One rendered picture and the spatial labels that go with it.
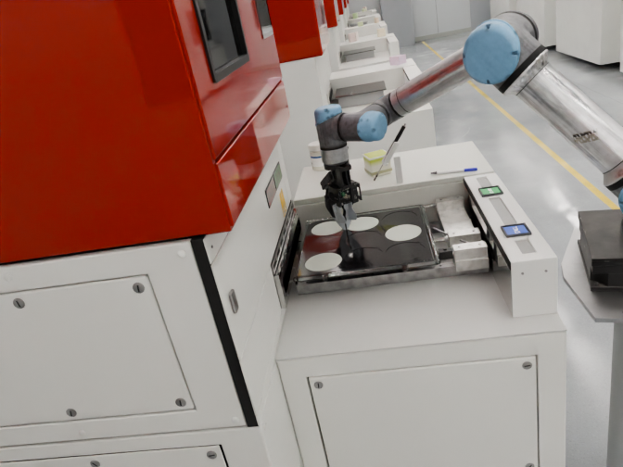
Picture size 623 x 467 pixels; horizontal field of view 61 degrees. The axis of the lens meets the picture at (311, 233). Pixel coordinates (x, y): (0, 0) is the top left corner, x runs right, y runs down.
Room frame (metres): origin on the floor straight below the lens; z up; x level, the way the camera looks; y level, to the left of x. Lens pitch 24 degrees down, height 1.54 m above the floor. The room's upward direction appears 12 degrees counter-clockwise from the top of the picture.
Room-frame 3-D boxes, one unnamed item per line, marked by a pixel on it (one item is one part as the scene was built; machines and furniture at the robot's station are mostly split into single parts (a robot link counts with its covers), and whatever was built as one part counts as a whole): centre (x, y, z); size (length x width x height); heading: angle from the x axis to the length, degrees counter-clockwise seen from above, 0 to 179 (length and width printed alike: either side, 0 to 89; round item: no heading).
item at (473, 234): (1.25, -0.39, 0.89); 0.08 x 0.03 x 0.03; 81
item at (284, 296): (1.37, 0.07, 0.89); 0.44 x 0.02 x 0.10; 171
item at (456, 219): (1.33, -0.40, 0.87); 0.36 x 0.08 x 0.03; 171
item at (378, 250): (1.35, -0.14, 0.90); 0.34 x 0.34 x 0.01; 81
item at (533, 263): (1.23, -0.49, 0.89); 0.55 x 0.09 x 0.14; 171
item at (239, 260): (1.20, 0.11, 1.02); 0.82 x 0.03 x 0.40; 171
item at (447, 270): (1.22, -0.18, 0.84); 0.50 x 0.02 x 0.03; 81
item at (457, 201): (1.49, -0.43, 0.89); 0.08 x 0.03 x 0.03; 81
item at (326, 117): (1.42, -0.11, 1.21); 0.09 x 0.08 x 0.11; 50
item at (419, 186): (1.72, -0.30, 0.89); 0.62 x 0.35 x 0.14; 81
